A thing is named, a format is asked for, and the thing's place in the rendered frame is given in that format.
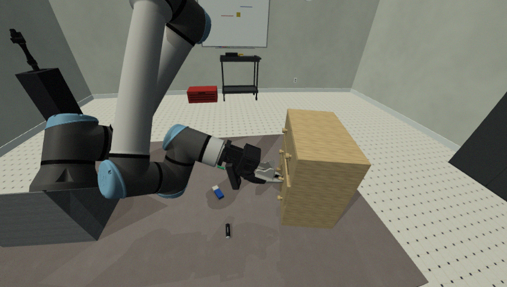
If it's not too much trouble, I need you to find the wooden drawer front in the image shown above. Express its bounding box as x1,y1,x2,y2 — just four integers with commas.
277,183,285,222
279,135,286,165
282,112,291,150
278,158,291,206
276,154,282,174
285,133,297,183

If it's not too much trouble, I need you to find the wooden chest of drawers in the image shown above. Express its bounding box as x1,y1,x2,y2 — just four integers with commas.
281,109,371,229

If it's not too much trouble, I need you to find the blue and white eraser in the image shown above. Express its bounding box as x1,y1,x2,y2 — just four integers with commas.
212,185,224,200

